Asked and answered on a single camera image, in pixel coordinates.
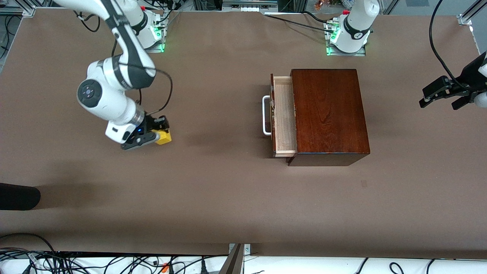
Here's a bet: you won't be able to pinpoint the yellow cube block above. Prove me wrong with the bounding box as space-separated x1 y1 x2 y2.
154 130 172 146

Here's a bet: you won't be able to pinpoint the white metal drawer handle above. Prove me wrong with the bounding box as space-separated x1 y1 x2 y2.
262 95 273 136

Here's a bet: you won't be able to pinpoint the wooden drawer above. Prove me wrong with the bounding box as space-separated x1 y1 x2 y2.
270 73 298 158

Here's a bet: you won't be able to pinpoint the dark brown wooden cabinet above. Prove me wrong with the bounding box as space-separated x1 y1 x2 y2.
287 68 371 167

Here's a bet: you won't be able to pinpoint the black cylindrical object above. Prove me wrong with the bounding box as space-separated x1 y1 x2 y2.
0 183 41 211

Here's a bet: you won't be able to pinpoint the grey metal beam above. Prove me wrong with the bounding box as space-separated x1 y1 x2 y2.
219 244 245 274

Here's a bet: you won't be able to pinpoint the black cable with grey plug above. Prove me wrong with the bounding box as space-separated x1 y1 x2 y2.
122 63 173 116

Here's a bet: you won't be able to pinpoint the aluminium frame profile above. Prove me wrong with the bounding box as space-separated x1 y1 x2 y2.
458 0 487 26
0 3 37 16

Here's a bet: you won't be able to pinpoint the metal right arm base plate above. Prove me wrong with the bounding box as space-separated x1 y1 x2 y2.
145 38 165 53

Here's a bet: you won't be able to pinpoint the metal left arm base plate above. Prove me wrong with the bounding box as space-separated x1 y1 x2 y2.
326 21 366 57

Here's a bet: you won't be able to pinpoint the black cable on table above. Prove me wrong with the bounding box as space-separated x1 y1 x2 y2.
264 14 336 32

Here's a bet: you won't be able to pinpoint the black arched cable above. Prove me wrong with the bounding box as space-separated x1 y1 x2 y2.
0 233 57 252

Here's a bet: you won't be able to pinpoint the tangled black cables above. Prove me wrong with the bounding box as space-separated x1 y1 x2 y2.
0 247 229 274

